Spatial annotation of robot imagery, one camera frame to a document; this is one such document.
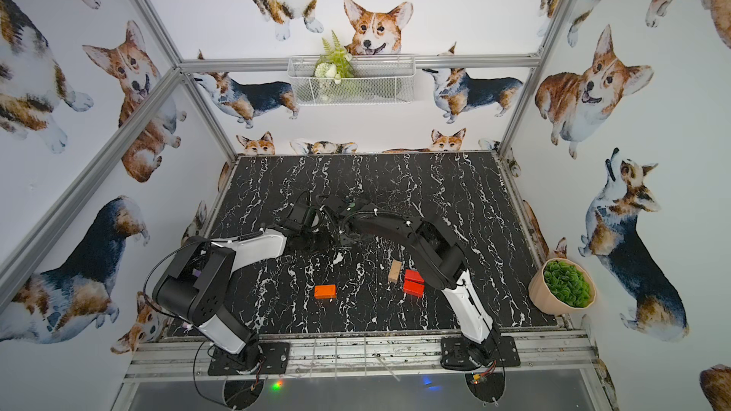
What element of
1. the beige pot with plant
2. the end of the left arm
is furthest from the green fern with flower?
the beige pot with plant

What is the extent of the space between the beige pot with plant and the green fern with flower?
31.4 inches

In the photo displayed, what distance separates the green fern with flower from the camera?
2.72 feet

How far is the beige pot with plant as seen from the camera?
73 cm

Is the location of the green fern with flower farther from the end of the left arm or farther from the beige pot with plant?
the beige pot with plant
